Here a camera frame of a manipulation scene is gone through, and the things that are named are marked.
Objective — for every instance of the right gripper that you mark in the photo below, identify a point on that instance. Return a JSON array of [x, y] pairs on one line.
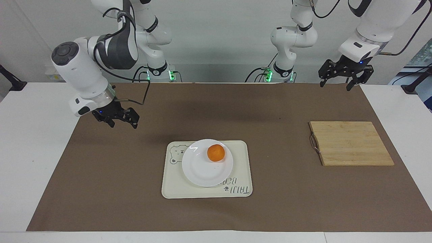
[[107, 110]]

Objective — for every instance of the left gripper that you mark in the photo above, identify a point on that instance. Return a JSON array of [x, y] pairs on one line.
[[356, 64]]

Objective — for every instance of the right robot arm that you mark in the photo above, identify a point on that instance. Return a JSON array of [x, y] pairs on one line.
[[84, 74]]

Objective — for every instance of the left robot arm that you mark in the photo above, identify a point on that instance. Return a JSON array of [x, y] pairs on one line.
[[293, 35]]

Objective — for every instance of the white round plate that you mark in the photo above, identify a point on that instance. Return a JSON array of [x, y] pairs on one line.
[[202, 170]]

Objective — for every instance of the orange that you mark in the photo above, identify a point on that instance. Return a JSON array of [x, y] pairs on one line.
[[216, 153]]

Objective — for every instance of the bamboo cutting board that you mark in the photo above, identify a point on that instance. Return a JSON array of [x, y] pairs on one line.
[[352, 143]]

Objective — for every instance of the black stand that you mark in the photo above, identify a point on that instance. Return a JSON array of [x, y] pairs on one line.
[[13, 82], [416, 84]]

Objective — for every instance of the cream rectangular tray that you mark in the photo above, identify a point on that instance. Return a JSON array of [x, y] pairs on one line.
[[175, 185]]

